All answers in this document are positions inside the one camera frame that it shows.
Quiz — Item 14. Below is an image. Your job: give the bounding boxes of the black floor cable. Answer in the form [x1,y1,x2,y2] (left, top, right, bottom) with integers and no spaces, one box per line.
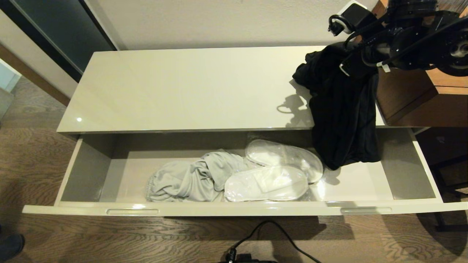
[224,220,322,263]

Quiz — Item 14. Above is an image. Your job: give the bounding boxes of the robot base housing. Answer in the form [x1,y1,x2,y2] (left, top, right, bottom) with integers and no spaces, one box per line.
[219,254,279,263]

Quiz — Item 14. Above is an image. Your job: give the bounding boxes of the white slipper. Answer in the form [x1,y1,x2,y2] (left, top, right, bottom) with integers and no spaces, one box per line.
[244,138,325,184]
[224,165,310,203]

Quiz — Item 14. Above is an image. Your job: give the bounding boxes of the glossy beige low cabinet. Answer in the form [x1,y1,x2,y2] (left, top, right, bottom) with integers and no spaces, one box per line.
[57,45,429,134]

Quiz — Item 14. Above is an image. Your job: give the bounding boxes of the dark glass door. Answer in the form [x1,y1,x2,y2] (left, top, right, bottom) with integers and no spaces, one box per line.
[0,0,118,84]

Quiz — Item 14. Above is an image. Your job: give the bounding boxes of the brown wooden desk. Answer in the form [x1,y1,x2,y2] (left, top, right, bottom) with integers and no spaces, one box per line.
[373,0,468,127]

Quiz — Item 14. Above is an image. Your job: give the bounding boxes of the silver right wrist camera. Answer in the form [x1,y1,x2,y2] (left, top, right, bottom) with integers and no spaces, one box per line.
[328,1,379,38]

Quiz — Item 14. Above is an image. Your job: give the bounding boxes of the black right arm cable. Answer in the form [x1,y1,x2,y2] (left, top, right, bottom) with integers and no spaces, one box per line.
[342,15,468,70]

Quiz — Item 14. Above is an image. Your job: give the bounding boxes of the black garment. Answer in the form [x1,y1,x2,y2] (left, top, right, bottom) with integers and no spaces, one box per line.
[292,41,383,171]

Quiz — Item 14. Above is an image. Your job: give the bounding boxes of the glossy beige wide drawer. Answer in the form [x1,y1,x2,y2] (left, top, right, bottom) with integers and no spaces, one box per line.
[22,127,468,217]

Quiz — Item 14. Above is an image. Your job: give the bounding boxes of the black metal stand legs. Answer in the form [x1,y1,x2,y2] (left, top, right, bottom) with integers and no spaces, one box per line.
[415,128,468,233]

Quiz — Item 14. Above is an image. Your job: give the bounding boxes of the dark grey shoe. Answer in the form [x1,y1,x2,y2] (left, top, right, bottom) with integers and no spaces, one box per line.
[0,233,26,262]

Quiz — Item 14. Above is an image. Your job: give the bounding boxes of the brown wooden wall trim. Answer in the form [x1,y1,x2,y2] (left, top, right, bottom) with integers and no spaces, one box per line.
[0,43,71,107]

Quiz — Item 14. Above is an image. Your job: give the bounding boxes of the light grey garment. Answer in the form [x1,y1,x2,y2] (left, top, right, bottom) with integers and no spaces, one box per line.
[146,151,253,203]

